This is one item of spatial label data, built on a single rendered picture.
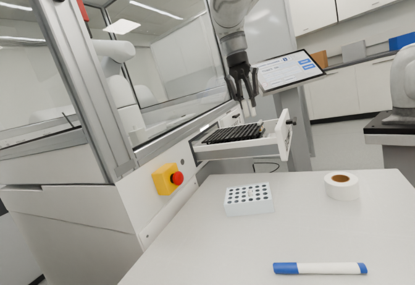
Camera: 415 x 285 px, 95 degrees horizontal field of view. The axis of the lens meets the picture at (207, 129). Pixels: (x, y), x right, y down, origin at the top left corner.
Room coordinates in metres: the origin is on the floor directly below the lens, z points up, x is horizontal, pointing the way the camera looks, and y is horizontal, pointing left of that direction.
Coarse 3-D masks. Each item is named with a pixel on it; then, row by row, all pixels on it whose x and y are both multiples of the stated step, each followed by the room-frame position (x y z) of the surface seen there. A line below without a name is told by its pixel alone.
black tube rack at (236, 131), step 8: (224, 128) 0.88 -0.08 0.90; (232, 128) 0.84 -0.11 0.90; (240, 128) 0.79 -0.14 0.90; (248, 128) 0.76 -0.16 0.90; (264, 128) 0.79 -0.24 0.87; (216, 136) 0.78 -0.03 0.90; (224, 136) 0.74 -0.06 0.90; (232, 136) 0.70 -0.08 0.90; (240, 136) 0.67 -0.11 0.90; (248, 136) 0.65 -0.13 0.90; (256, 136) 0.71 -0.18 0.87; (208, 144) 0.75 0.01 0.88
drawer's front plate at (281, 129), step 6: (282, 114) 0.70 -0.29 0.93; (288, 114) 0.78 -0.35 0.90; (282, 120) 0.62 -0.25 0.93; (276, 126) 0.57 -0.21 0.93; (282, 126) 0.58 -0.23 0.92; (288, 126) 0.71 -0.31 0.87; (276, 132) 0.55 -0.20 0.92; (282, 132) 0.56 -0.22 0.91; (282, 138) 0.54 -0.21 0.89; (282, 144) 0.54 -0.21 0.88; (288, 144) 0.63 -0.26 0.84; (282, 150) 0.55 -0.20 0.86; (288, 150) 0.61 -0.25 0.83; (282, 156) 0.55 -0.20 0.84
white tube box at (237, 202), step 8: (256, 184) 0.51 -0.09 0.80; (264, 184) 0.49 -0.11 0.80; (232, 192) 0.50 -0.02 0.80; (240, 192) 0.49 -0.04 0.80; (256, 192) 0.47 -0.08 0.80; (264, 192) 0.46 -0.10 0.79; (224, 200) 0.47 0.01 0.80; (232, 200) 0.46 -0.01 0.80; (240, 200) 0.45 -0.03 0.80; (248, 200) 0.45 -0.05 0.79; (256, 200) 0.43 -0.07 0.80; (264, 200) 0.42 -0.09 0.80; (232, 208) 0.44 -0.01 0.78; (240, 208) 0.44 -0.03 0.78; (248, 208) 0.43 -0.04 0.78; (256, 208) 0.43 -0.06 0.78; (264, 208) 0.42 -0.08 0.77; (272, 208) 0.42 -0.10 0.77
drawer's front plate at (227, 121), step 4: (232, 112) 1.12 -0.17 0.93; (236, 112) 1.17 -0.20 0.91; (228, 116) 1.05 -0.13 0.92; (240, 116) 1.22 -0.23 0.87; (220, 120) 0.98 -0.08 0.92; (224, 120) 0.99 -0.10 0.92; (228, 120) 1.04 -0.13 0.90; (232, 120) 1.09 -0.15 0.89; (236, 120) 1.14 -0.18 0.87; (240, 120) 1.20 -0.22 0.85; (224, 124) 0.98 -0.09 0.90; (228, 124) 1.03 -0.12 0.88; (232, 124) 1.07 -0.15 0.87; (240, 124) 1.19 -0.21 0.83
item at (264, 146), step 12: (276, 120) 0.79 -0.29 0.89; (264, 132) 0.82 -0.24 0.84; (204, 144) 0.83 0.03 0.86; (216, 144) 0.68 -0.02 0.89; (228, 144) 0.65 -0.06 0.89; (240, 144) 0.63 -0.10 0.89; (252, 144) 0.61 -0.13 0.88; (264, 144) 0.59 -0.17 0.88; (276, 144) 0.57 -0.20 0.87; (204, 156) 0.71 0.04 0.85; (216, 156) 0.68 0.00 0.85; (228, 156) 0.66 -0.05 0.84; (240, 156) 0.63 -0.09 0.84; (252, 156) 0.61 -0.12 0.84
